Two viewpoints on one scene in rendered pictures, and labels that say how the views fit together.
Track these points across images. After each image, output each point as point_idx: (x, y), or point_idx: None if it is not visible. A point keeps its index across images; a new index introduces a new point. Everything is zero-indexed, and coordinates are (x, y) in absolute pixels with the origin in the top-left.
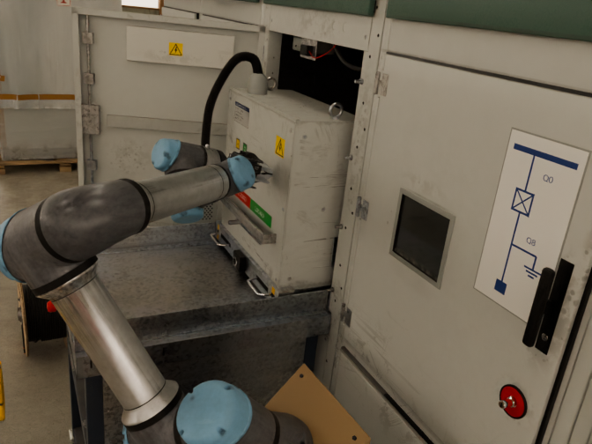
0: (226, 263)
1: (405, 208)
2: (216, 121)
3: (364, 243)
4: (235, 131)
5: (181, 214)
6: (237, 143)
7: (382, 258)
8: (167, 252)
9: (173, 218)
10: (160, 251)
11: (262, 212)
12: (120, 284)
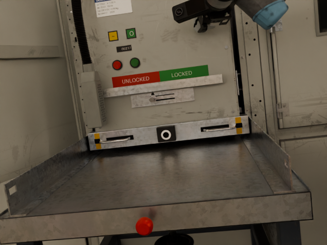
0: (142, 151)
1: (320, 0)
2: (36, 44)
3: (285, 46)
4: (103, 27)
5: (287, 8)
6: (111, 35)
7: (310, 44)
8: (90, 168)
9: (280, 16)
10: (84, 171)
11: (187, 71)
12: (144, 182)
